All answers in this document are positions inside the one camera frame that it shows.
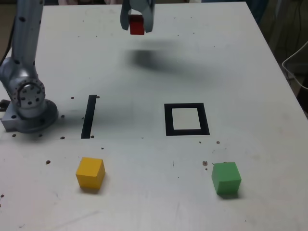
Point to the red cube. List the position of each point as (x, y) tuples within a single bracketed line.
[(136, 26)]

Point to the black tape square outline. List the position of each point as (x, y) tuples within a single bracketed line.
[(168, 120)]

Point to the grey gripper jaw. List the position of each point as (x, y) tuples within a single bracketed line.
[(148, 16), (124, 19)]

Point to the yellow cube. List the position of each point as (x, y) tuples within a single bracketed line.
[(89, 174)]

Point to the black tape strip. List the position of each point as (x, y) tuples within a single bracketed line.
[(88, 115)]

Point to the green cube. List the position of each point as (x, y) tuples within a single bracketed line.
[(227, 180)]

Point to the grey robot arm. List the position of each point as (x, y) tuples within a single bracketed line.
[(24, 60)]

